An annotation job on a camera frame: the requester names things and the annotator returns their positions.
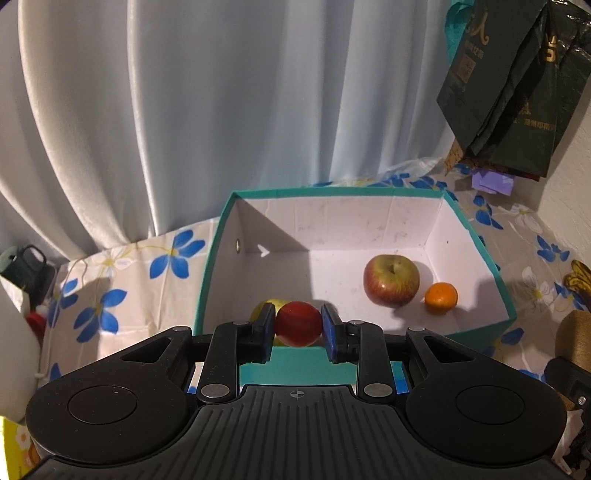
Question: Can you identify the black cartoon print box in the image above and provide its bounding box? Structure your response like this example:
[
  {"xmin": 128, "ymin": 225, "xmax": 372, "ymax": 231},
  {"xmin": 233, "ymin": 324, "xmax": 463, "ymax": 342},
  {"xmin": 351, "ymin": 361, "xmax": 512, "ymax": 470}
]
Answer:
[{"xmin": 554, "ymin": 406, "xmax": 591, "ymax": 476}]

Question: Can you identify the red cherry tomato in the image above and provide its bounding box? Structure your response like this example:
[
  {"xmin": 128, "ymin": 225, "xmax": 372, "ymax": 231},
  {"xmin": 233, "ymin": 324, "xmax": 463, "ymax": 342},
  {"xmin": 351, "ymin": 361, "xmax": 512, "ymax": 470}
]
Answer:
[{"xmin": 276, "ymin": 301, "xmax": 322, "ymax": 348}]

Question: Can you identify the brown cork piece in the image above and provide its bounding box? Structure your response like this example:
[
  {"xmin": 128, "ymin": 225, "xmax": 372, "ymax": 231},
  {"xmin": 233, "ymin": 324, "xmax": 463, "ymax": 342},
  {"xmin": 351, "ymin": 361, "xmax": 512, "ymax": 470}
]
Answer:
[{"xmin": 443, "ymin": 141, "xmax": 467, "ymax": 174}]

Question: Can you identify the red capped bottle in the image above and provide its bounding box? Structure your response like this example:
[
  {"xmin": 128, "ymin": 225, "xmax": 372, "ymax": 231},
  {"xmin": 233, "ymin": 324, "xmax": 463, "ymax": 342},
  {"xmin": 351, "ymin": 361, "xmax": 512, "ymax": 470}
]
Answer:
[{"xmin": 25, "ymin": 307, "xmax": 47, "ymax": 342}]

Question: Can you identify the white curtain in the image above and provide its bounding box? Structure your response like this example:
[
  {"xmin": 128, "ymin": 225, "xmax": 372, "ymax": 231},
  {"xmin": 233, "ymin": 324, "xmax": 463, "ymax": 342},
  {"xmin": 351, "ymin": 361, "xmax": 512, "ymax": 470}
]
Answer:
[{"xmin": 0, "ymin": 0, "xmax": 467, "ymax": 273}]

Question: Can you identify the purple paper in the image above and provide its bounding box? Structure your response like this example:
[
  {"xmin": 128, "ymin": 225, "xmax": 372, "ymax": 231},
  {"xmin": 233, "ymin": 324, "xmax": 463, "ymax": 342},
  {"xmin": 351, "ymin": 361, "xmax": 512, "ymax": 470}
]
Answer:
[{"xmin": 471, "ymin": 168, "xmax": 515, "ymax": 195}]

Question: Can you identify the yellow tissue box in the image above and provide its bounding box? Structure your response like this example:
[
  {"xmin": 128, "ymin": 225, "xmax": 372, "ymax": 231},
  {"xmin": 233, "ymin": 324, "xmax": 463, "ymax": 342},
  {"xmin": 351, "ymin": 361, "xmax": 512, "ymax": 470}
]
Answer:
[{"xmin": 0, "ymin": 415, "xmax": 40, "ymax": 480}]

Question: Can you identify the dark green mug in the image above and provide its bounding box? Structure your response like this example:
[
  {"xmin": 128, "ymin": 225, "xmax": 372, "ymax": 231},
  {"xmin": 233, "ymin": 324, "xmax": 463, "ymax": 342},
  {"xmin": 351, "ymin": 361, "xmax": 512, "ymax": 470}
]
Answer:
[{"xmin": 0, "ymin": 244, "xmax": 56, "ymax": 296}]

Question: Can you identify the blue floral tablecloth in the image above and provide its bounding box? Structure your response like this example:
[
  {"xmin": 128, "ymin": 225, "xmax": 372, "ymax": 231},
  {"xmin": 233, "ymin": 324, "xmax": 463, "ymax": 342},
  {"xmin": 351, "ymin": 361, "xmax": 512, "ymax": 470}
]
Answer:
[{"xmin": 39, "ymin": 157, "xmax": 591, "ymax": 416}]

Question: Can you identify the brown kiwi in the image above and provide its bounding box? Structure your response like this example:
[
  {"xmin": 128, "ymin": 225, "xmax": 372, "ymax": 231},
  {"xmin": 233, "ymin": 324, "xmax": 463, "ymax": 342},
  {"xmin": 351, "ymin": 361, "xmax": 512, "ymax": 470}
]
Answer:
[{"xmin": 556, "ymin": 310, "xmax": 591, "ymax": 370}]

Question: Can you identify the yellow-green pear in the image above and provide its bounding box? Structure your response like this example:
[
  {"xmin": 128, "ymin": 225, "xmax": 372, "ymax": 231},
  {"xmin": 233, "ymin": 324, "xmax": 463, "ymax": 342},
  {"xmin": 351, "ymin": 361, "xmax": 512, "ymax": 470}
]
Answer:
[{"xmin": 250, "ymin": 298, "xmax": 291, "ymax": 348}]

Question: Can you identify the teal cardboard box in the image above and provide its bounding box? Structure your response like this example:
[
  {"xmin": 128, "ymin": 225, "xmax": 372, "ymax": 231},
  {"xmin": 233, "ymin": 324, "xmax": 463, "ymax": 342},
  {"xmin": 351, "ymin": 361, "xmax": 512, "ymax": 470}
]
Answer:
[{"xmin": 191, "ymin": 186, "xmax": 518, "ymax": 393}]

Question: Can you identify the white perforated appliance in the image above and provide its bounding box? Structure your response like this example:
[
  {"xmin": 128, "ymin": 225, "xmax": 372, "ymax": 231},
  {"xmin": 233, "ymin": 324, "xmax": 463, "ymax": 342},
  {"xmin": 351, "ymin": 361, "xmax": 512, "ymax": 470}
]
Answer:
[{"xmin": 0, "ymin": 277, "xmax": 40, "ymax": 423}]

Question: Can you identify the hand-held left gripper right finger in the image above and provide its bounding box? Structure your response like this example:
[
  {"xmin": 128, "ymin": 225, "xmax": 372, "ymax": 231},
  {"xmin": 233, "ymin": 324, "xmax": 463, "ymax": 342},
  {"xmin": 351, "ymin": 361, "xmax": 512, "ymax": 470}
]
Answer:
[{"xmin": 321, "ymin": 302, "xmax": 481, "ymax": 407}]

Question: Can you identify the teal plastic bag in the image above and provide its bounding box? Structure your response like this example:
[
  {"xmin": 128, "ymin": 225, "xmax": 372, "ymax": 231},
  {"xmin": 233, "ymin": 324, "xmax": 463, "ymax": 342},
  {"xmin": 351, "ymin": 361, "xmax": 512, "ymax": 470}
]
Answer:
[{"xmin": 445, "ymin": 0, "xmax": 476, "ymax": 63}]

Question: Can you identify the dark green paper bag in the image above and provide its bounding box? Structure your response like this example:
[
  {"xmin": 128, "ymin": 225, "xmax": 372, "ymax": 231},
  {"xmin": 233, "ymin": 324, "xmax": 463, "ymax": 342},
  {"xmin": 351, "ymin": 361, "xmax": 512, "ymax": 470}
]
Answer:
[{"xmin": 436, "ymin": 0, "xmax": 591, "ymax": 178}]

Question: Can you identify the yellow and black object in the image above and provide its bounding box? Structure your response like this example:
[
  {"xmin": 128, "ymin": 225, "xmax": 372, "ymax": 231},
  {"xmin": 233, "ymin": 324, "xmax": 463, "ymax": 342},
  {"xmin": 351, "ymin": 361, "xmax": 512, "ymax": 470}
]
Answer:
[{"xmin": 566, "ymin": 259, "xmax": 591, "ymax": 301}]

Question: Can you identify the orange mandarin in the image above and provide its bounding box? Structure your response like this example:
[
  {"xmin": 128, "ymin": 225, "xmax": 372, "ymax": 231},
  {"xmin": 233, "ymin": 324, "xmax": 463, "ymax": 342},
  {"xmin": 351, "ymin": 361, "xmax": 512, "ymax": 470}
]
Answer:
[{"xmin": 425, "ymin": 282, "xmax": 459, "ymax": 315}]

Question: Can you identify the red yellow apple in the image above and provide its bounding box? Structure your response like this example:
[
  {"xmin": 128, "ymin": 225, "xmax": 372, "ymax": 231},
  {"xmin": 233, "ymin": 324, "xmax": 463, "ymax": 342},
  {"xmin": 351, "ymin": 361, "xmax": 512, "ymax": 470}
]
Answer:
[{"xmin": 363, "ymin": 254, "xmax": 421, "ymax": 308}]

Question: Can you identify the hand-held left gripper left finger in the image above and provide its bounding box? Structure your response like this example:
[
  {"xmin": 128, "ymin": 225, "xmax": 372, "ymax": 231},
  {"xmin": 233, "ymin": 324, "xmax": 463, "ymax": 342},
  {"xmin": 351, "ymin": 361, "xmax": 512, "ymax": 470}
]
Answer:
[{"xmin": 119, "ymin": 302, "xmax": 278, "ymax": 407}]

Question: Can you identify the white cable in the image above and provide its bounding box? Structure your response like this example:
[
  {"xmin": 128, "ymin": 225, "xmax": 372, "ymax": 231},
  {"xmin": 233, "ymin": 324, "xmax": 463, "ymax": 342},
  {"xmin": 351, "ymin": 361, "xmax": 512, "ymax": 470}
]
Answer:
[{"xmin": 34, "ymin": 323, "xmax": 51, "ymax": 381}]

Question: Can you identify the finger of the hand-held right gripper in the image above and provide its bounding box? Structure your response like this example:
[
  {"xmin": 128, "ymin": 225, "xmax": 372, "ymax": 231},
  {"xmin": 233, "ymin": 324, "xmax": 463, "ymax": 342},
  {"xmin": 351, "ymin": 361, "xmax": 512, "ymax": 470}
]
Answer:
[{"xmin": 544, "ymin": 356, "xmax": 591, "ymax": 411}]

